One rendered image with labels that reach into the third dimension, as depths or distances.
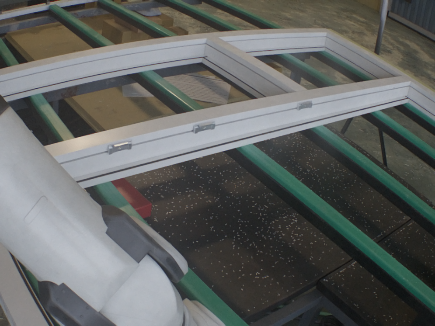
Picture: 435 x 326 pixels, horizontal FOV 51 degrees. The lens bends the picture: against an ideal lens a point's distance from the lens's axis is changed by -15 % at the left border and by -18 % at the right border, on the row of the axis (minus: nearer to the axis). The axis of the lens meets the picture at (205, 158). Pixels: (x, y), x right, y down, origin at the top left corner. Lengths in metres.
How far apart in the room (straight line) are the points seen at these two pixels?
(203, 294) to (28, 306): 0.29
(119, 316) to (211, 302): 0.35
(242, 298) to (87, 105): 0.88
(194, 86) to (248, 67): 0.53
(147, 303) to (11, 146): 0.18
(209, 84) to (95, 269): 1.60
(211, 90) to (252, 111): 0.77
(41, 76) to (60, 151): 0.42
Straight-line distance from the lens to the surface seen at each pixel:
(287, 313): 1.21
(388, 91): 1.60
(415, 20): 7.50
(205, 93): 1.88
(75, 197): 0.40
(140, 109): 1.73
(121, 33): 2.20
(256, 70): 1.40
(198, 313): 0.63
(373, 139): 3.41
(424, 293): 0.93
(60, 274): 0.39
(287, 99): 1.24
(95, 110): 1.71
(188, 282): 0.80
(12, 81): 1.30
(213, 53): 1.53
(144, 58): 1.46
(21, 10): 2.14
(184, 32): 2.33
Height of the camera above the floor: 1.44
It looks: 32 degrees down
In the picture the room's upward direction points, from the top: 9 degrees clockwise
